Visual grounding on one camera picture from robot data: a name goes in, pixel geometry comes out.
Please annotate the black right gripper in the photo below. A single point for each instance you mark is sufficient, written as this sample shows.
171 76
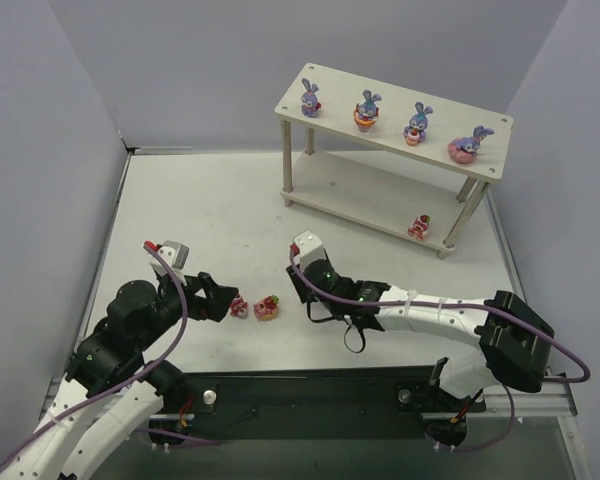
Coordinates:
300 282

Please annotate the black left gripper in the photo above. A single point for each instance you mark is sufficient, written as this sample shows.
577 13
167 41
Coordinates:
200 296

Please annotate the pink bear strawberry toy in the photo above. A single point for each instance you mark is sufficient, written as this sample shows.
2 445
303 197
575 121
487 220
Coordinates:
239 307

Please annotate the pink strawberry cake toy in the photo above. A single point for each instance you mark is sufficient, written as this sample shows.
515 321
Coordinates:
267 308

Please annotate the white strawberry cake slice toy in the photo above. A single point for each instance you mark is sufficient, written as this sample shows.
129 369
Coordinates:
420 227

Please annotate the small purple bunny toy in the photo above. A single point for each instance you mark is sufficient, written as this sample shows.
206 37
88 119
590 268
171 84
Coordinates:
310 105

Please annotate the purple bunny holding cupcake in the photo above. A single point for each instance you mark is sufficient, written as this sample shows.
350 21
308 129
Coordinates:
414 132

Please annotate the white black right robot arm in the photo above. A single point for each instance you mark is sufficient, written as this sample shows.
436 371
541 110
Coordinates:
504 350

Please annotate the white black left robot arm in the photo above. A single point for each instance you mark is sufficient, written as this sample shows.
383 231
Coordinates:
109 389

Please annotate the light wooden two-tier shelf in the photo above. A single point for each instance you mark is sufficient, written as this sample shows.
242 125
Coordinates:
375 179

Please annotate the purple bunny on pink donut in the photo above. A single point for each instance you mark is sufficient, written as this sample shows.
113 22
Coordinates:
464 150

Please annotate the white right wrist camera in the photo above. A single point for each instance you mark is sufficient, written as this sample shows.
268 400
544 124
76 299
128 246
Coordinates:
307 248

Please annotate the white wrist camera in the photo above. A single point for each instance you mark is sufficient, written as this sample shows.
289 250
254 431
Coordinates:
169 253
307 248

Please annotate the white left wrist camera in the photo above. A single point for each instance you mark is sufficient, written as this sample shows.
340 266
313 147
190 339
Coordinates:
169 253

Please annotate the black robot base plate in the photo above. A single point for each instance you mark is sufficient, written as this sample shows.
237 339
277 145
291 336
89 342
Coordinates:
377 403

